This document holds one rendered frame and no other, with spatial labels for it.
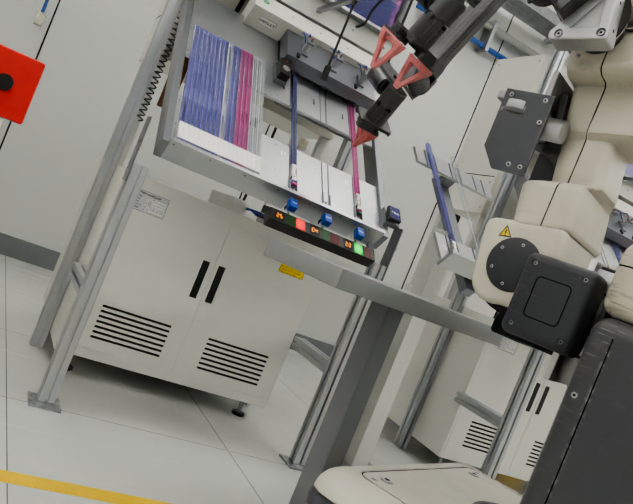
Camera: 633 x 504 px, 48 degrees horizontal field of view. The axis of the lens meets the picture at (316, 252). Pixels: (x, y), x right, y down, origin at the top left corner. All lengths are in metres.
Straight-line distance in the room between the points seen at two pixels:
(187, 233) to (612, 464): 1.43
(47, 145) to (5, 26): 0.57
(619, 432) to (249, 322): 1.41
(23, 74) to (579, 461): 1.47
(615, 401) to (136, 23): 3.14
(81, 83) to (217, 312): 1.83
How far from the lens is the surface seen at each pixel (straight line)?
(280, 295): 2.28
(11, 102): 1.88
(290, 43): 2.31
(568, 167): 1.42
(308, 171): 2.02
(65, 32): 3.75
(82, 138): 3.74
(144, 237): 2.13
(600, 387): 1.12
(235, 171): 1.84
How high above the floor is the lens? 0.62
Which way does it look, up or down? level
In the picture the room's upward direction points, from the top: 22 degrees clockwise
